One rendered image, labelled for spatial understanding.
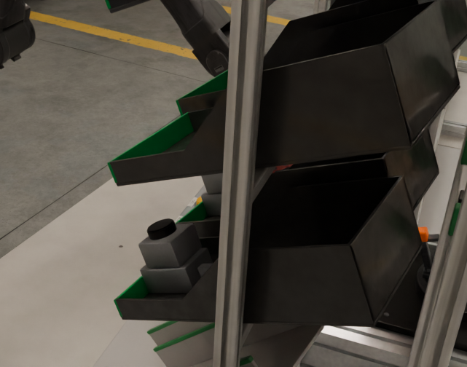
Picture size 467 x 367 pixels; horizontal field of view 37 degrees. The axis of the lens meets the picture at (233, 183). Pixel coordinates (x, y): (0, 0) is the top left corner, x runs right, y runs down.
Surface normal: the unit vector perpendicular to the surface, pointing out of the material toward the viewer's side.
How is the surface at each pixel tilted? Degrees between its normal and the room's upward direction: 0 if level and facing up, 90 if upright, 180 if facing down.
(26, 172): 0
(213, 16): 45
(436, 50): 65
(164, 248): 90
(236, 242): 90
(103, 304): 0
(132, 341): 0
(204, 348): 90
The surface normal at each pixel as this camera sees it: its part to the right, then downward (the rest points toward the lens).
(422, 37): 0.81, -0.09
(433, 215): 0.05, -0.86
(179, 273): -0.50, 0.43
